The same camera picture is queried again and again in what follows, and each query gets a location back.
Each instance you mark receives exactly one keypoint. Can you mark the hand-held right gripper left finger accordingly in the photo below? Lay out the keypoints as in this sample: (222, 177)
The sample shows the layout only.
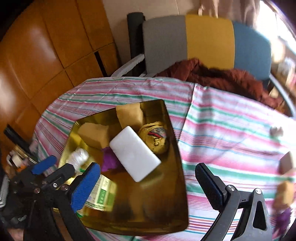
(84, 187)

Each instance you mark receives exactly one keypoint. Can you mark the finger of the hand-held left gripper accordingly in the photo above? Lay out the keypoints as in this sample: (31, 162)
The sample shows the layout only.
(44, 165)
(62, 172)

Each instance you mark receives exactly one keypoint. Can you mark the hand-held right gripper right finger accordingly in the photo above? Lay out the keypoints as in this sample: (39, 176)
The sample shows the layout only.
(208, 185)

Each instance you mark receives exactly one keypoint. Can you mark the white plastic-wrapped item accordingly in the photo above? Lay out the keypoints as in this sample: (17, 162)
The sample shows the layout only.
(77, 157)

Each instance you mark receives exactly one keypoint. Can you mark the purple wrapper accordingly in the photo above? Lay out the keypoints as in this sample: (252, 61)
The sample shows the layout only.
(283, 217)
(108, 162)

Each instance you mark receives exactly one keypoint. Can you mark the gold square tray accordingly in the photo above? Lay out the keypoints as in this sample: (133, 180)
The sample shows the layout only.
(143, 197)

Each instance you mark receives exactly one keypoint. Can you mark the white rectangular block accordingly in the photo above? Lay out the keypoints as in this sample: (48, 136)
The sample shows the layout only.
(134, 153)

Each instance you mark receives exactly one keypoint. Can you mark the yellow pouch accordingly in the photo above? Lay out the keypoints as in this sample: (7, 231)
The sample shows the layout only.
(150, 146)

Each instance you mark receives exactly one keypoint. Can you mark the white wrapper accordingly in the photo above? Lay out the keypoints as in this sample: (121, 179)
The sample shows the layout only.
(276, 131)

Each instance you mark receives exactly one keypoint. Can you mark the small jar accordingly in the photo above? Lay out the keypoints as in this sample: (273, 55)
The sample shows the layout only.
(16, 160)

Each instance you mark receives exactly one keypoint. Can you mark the wooden wardrobe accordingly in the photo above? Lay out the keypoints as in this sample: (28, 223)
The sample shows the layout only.
(46, 58)

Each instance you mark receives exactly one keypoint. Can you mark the dark red cloth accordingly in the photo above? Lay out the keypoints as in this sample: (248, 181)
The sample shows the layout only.
(219, 78)

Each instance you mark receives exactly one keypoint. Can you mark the grey yellow blue chair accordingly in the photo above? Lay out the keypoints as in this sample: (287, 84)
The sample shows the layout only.
(208, 39)

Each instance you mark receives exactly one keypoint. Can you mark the pink patterned curtain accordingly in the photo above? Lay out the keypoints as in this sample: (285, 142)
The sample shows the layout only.
(231, 9)

